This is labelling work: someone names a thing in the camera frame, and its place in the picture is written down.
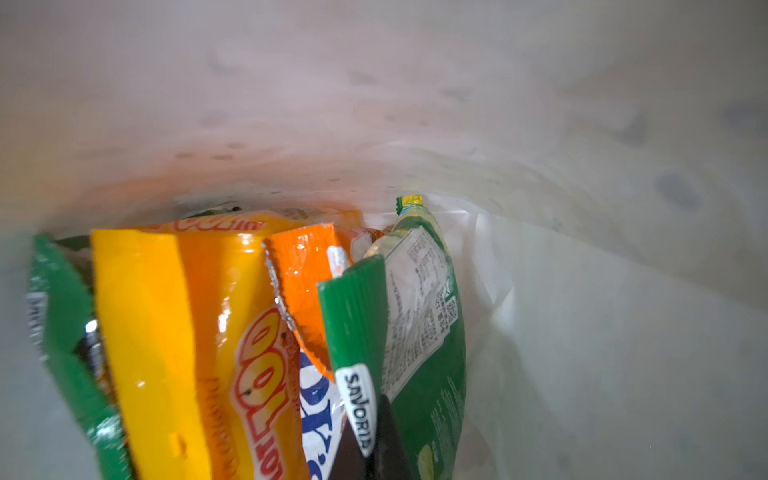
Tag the green savoria snack bag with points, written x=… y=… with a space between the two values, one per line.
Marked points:
x=396 y=340

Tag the orange blue snack bag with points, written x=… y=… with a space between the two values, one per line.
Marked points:
x=297 y=260

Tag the white paper bag pig print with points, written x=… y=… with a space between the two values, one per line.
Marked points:
x=598 y=168

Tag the dark green snack bag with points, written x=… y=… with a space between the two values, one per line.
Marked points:
x=66 y=332

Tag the orange yellow snack bag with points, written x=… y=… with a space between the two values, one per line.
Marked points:
x=206 y=371

